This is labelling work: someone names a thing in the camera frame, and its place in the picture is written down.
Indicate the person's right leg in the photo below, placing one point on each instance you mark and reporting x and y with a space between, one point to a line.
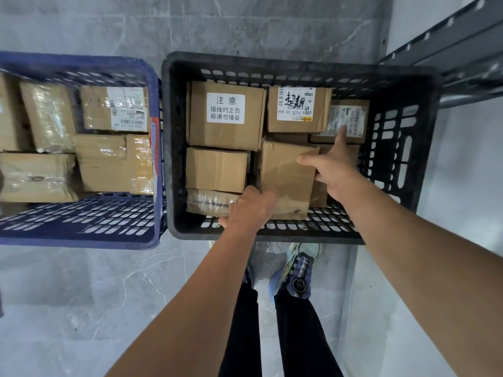
306 337

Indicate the person's right forearm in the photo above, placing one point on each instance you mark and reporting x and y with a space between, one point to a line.
432 278

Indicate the person's right shoe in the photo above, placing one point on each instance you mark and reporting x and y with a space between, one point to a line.
298 274

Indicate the brown box peeling white label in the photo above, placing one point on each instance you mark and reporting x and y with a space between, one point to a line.
11 113

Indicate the brown box bold script label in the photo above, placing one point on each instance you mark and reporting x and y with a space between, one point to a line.
324 109

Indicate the person's leg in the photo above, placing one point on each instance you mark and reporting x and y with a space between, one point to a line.
243 333
306 337

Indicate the black plastic crate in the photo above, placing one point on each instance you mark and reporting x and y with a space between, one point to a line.
416 133

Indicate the large plain brown box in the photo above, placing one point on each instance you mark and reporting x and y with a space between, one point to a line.
287 137

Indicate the brown box square white label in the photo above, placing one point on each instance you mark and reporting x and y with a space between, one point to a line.
228 137

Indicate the medium plain brown seamed box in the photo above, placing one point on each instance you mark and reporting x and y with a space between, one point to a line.
100 164

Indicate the person's left leg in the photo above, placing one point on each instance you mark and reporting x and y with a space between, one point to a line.
243 333

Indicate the brown box round hole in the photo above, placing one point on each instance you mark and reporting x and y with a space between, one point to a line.
35 176

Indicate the tall brown box glossy tape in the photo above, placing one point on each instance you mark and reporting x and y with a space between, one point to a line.
49 117

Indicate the brown box barcode label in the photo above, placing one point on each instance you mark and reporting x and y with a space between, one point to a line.
363 113

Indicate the thin brown box wide label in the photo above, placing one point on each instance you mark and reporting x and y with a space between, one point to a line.
94 109

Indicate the person's left forearm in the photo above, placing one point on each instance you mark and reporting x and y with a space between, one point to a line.
188 310

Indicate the person's right hand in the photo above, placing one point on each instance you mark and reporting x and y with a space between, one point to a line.
342 176

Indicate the blue plastic crate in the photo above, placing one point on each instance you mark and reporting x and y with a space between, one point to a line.
78 239

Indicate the small brown box amber tape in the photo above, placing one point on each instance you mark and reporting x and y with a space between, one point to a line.
139 164

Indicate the person's left hand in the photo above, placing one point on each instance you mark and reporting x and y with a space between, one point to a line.
251 212

